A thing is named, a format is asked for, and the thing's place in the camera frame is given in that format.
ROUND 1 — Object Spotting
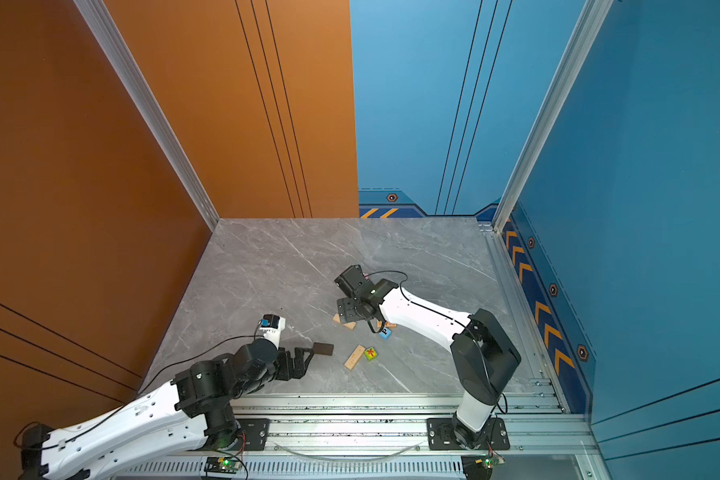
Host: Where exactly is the plain long wood block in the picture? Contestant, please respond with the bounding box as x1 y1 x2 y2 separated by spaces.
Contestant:
333 314 356 330

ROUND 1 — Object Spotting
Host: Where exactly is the dark brown wood block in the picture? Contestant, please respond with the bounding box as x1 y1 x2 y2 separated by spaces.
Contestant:
312 342 334 356

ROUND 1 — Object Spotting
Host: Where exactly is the engraved long wood block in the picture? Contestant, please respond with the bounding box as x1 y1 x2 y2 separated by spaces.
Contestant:
344 345 366 370

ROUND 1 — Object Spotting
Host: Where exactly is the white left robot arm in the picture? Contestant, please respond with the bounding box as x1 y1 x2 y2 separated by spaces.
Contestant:
20 338 332 479

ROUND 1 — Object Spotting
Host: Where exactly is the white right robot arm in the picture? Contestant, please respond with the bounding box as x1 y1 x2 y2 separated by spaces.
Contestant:
334 264 522 450

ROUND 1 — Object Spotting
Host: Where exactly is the green cube red figure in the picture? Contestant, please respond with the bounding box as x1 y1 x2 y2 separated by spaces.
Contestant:
364 347 378 361

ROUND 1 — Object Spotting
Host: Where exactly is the left green circuit board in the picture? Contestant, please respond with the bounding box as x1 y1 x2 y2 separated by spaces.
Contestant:
203 456 245 475

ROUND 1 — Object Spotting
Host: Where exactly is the green circuit board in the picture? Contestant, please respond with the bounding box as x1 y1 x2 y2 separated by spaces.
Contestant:
461 454 506 480
203 456 245 475

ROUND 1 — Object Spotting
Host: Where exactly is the right green circuit board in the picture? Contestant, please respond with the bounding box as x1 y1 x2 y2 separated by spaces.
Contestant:
461 454 506 480

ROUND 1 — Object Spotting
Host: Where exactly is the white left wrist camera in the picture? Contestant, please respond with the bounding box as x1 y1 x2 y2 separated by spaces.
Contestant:
257 314 286 348

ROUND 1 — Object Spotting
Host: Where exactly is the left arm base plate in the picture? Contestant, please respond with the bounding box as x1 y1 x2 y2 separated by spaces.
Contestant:
228 418 271 453

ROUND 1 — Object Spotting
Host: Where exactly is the clear curved cable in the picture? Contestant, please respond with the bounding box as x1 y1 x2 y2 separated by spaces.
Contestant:
272 440 424 463

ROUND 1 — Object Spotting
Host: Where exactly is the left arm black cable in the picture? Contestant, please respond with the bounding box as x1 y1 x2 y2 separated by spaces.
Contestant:
13 334 262 451

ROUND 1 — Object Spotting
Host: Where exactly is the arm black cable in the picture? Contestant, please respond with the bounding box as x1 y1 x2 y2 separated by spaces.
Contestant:
13 334 262 451
362 269 508 445

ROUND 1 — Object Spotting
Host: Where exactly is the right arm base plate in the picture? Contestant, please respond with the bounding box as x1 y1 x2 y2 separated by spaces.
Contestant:
426 417 510 451

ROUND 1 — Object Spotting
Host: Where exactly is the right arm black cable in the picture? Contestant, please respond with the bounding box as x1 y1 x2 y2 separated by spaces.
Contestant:
362 269 508 445

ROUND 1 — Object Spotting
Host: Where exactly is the aluminium front rail frame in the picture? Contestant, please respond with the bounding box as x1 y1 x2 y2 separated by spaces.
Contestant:
120 379 610 479

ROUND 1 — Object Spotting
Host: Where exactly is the aluminium right corner post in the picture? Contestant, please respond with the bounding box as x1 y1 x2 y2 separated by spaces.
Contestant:
492 0 613 234

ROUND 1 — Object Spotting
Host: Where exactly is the aluminium corner post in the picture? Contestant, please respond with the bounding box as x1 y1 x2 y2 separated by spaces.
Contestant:
492 0 613 234
73 0 220 232

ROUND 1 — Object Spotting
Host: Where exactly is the aluminium left corner post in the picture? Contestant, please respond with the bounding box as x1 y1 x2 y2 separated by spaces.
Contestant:
73 0 220 232

